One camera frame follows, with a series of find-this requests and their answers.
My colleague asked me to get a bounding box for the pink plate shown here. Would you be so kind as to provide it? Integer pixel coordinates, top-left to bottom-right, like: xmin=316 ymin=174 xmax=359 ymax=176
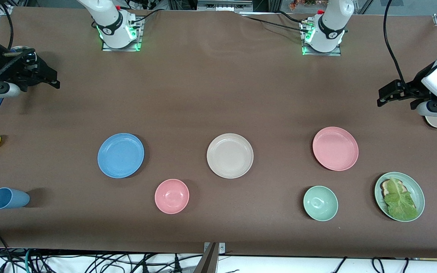
xmin=312 ymin=127 xmax=359 ymax=171

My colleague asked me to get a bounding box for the blue plate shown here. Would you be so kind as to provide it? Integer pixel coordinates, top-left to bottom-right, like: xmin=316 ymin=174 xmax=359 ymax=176
xmin=97 ymin=133 xmax=145 ymax=179

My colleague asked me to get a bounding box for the black pot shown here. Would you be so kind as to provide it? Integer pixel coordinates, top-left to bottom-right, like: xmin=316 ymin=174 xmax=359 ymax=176
xmin=9 ymin=45 xmax=48 ymax=76

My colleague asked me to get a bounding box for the glass pot lid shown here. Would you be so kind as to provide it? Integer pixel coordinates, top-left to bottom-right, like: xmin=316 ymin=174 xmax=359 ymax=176
xmin=10 ymin=45 xmax=37 ymax=57

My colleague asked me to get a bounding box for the toasted bread slice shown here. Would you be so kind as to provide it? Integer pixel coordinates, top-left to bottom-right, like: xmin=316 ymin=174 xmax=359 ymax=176
xmin=380 ymin=179 xmax=405 ymax=198

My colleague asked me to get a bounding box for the green lettuce leaf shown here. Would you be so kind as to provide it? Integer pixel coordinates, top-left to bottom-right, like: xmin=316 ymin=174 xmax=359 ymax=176
xmin=384 ymin=177 xmax=418 ymax=221

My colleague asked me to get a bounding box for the green plate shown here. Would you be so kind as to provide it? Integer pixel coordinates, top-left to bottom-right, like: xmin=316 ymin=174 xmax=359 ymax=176
xmin=374 ymin=172 xmax=426 ymax=222

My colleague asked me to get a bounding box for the dried flower bunch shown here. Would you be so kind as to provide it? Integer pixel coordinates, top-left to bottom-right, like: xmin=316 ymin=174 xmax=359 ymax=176
xmin=288 ymin=0 xmax=327 ymax=11

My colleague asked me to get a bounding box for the green bowl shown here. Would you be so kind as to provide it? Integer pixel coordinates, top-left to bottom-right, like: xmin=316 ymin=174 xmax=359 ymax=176
xmin=303 ymin=185 xmax=339 ymax=221

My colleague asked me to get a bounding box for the blue cup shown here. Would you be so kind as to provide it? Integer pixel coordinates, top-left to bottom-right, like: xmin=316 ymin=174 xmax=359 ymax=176
xmin=0 ymin=187 xmax=30 ymax=210

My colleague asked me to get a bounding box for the pink bowl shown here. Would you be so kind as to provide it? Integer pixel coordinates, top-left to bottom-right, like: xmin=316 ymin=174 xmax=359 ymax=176
xmin=154 ymin=179 xmax=190 ymax=215

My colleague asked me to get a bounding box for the beige plate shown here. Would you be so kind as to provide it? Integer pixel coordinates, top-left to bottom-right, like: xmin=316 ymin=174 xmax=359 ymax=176
xmin=206 ymin=133 xmax=254 ymax=179

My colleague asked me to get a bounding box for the brown table cover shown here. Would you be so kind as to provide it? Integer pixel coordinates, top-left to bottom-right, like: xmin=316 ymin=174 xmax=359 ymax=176
xmin=0 ymin=6 xmax=437 ymax=259

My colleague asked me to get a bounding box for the grey power strip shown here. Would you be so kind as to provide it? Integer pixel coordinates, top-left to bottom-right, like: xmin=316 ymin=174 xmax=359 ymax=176
xmin=197 ymin=0 xmax=254 ymax=13

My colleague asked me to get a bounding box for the grey beam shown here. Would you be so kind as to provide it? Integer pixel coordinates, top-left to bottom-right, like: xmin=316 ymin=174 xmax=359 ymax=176
xmin=193 ymin=243 xmax=220 ymax=273

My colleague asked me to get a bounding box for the black braided cable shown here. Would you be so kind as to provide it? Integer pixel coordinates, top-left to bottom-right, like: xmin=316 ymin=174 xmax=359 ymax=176
xmin=0 ymin=49 xmax=36 ymax=83

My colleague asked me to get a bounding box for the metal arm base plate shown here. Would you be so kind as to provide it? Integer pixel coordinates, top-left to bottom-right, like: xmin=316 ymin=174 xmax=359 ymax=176
xmin=301 ymin=21 xmax=342 ymax=57
xmin=101 ymin=17 xmax=143 ymax=52

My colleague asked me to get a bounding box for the green cable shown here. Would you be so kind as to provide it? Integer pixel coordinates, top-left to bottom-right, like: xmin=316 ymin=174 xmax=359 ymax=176
xmin=24 ymin=249 xmax=34 ymax=273

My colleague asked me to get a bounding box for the metal table bracket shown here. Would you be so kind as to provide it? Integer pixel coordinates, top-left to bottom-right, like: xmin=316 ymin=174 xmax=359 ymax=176
xmin=203 ymin=242 xmax=226 ymax=254

